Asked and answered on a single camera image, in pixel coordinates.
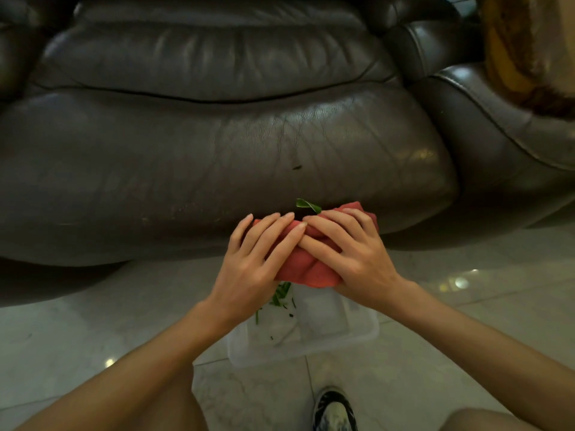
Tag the person's right hand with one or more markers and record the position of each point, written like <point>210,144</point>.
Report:
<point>359,264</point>

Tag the person's left hand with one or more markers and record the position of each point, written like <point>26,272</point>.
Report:
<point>247,273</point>

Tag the red cloth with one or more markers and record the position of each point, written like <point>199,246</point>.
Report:
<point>305,269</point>

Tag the clear plastic bin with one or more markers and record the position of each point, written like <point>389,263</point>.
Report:
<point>323,318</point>

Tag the green leaves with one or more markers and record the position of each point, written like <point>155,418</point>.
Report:
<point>309,205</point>

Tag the person's right forearm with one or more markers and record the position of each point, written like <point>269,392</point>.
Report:
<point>485,354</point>

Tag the person's left forearm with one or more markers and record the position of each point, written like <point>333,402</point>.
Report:
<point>126,377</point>

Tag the dark brown leather armchair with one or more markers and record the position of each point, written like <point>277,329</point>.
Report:
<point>179,152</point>

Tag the person's right shoe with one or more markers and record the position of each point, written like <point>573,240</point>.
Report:
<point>334,412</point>

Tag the person's left leg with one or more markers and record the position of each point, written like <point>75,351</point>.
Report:
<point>175,412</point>

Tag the person's leg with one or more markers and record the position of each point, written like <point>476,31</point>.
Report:
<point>175,412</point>
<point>480,424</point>

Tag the person's right leg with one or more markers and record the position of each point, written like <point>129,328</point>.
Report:
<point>480,424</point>

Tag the glossy wooden armrest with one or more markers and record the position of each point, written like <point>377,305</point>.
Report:
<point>507,62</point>

